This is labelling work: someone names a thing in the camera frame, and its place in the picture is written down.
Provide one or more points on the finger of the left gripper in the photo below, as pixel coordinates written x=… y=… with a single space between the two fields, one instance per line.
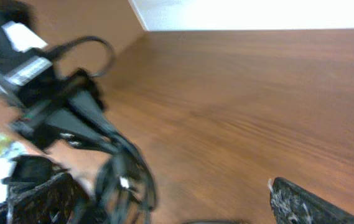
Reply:
x=63 y=124
x=84 y=104

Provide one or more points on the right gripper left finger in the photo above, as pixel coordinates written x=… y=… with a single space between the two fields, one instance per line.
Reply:
x=51 y=202

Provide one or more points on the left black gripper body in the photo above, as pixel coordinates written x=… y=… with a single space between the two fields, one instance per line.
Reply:
x=54 y=97

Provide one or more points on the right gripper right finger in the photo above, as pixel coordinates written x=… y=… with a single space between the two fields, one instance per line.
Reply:
x=291 y=203

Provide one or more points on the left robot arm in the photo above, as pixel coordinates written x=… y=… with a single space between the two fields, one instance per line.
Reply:
x=18 y=89

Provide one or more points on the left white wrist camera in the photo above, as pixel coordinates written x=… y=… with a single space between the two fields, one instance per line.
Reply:
x=11 y=58

